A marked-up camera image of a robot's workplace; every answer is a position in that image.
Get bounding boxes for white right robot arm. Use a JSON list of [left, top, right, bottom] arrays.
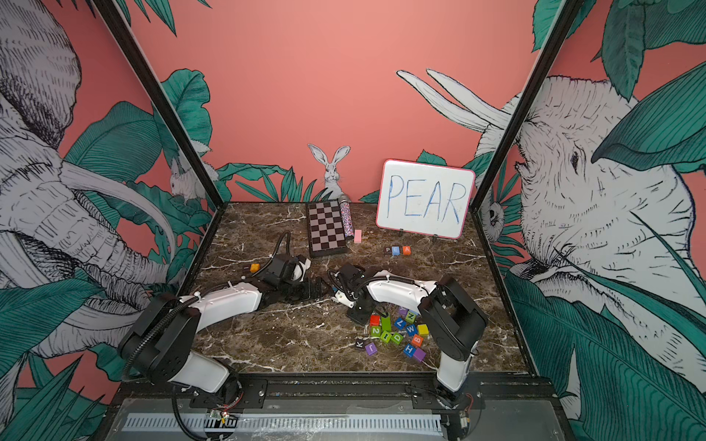
[[328, 264, 488, 393]]

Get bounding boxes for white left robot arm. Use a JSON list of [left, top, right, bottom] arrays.
[[118, 254, 333, 394]]

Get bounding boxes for whiteboard with PEAR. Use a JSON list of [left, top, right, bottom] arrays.
[[376, 160, 476, 239]]

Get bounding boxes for dark red chessboard box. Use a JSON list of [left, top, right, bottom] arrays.
[[306, 200, 349, 258]]

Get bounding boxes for glittery pink tube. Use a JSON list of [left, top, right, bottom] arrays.
[[338, 195, 355, 239]]

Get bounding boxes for purple block front left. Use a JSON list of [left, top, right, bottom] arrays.
[[365, 343, 378, 356]]

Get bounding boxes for orange B block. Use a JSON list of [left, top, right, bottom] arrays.
[[411, 334, 423, 347]]

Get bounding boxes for blue H block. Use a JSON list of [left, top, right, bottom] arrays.
[[403, 345, 417, 358]]

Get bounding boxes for purple block front right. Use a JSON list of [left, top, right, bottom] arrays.
[[413, 348, 427, 362]]

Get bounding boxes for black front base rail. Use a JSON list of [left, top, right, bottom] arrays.
[[110, 371, 561, 413]]

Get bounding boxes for black left frame post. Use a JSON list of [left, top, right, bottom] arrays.
[[90, 0, 226, 211]]

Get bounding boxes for black frame post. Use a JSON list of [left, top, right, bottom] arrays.
[[90, 0, 226, 211], [471, 0, 584, 215]]

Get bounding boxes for black right frame post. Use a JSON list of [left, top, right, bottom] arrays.
[[471, 0, 584, 215]]

